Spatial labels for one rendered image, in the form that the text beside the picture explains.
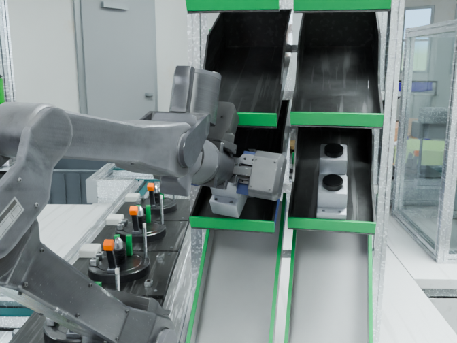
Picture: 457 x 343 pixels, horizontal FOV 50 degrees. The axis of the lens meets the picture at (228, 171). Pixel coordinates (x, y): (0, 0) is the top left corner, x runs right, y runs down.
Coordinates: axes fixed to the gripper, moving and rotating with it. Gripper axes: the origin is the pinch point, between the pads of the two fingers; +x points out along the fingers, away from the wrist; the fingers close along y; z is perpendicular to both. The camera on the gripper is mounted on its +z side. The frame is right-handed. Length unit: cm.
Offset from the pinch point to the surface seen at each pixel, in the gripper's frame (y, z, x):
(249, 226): -3.7, -7.5, 3.6
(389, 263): -23, -14, 86
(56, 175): 157, -9, 159
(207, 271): 5.2, -17.0, 13.4
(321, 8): -9.9, 24.3, -2.3
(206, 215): 4.2, -7.2, 5.3
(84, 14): 319, 159, 354
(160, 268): 26, -23, 37
